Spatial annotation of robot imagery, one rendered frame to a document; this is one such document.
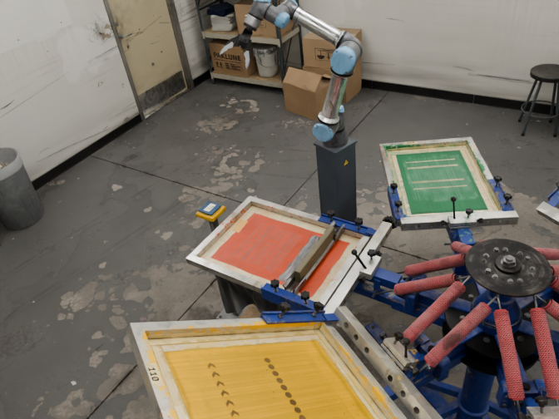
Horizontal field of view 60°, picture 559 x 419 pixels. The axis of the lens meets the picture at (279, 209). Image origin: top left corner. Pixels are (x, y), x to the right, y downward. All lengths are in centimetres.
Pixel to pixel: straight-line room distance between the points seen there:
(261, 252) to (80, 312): 187
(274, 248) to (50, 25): 372
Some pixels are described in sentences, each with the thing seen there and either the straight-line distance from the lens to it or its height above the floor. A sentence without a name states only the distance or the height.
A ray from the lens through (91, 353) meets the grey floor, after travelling 370.
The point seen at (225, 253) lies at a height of 96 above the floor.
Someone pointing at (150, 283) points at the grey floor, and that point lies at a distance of 396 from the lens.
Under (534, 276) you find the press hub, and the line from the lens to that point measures 198.
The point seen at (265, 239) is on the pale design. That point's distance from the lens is 260.
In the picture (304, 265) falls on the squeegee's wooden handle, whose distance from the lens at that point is 228.
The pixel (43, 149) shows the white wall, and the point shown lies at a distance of 561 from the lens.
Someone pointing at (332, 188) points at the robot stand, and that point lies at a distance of 296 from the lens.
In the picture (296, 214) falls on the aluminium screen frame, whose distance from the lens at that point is 268.
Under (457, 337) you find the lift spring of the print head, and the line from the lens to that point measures 190.
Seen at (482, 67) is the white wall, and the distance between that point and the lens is 581.
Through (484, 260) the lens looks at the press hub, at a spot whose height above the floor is 132.
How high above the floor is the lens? 267
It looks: 38 degrees down
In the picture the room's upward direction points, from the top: 8 degrees counter-clockwise
